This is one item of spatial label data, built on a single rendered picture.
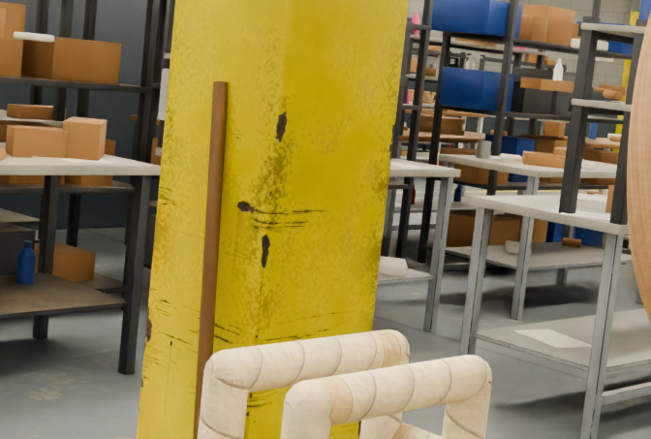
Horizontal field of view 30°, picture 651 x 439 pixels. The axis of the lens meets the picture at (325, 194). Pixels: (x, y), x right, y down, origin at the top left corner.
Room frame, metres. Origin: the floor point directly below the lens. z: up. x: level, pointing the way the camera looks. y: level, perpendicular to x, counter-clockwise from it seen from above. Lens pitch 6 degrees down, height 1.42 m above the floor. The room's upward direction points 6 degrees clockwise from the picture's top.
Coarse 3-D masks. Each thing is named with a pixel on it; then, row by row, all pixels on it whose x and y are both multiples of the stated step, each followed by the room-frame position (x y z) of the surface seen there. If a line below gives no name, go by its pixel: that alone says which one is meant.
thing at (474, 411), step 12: (480, 396) 0.87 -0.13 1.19; (456, 408) 0.87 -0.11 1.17; (468, 408) 0.87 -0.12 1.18; (480, 408) 0.87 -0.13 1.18; (444, 420) 0.88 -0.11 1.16; (456, 420) 0.87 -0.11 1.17; (468, 420) 0.87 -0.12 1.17; (480, 420) 0.87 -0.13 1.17; (444, 432) 0.88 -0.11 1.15; (456, 432) 0.87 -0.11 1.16; (468, 432) 0.87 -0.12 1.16; (480, 432) 0.87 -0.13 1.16
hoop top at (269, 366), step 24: (336, 336) 0.90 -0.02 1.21; (360, 336) 0.91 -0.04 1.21; (384, 336) 0.92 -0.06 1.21; (216, 360) 0.81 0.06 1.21; (240, 360) 0.82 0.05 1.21; (264, 360) 0.83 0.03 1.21; (288, 360) 0.84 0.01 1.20; (312, 360) 0.86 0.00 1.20; (336, 360) 0.88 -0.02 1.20; (360, 360) 0.89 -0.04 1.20; (384, 360) 0.91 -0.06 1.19; (264, 384) 0.83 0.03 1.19; (288, 384) 0.85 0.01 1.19
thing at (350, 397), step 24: (456, 360) 0.87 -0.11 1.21; (480, 360) 0.88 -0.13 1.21; (312, 384) 0.76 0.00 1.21; (336, 384) 0.77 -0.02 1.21; (360, 384) 0.78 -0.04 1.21; (384, 384) 0.80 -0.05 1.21; (408, 384) 0.81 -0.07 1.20; (432, 384) 0.83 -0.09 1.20; (456, 384) 0.85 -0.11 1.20; (480, 384) 0.87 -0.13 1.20; (312, 408) 0.75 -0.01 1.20; (336, 408) 0.76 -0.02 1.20; (360, 408) 0.78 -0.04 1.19; (384, 408) 0.79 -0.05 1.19; (408, 408) 0.82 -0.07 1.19
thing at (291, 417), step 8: (288, 408) 0.76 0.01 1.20; (288, 416) 0.75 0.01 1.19; (296, 416) 0.75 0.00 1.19; (304, 416) 0.75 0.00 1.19; (312, 416) 0.75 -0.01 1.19; (320, 416) 0.75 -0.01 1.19; (288, 424) 0.75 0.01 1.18; (296, 424) 0.75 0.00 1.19; (304, 424) 0.75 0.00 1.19; (312, 424) 0.75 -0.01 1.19; (320, 424) 0.75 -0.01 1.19; (328, 424) 0.76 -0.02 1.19; (288, 432) 0.75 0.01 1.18; (296, 432) 0.75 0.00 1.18; (304, 432) 0.75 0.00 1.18; (312, 432) 0.75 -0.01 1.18; (320, 432) 0.75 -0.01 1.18; (328, 432) 0.76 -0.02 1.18
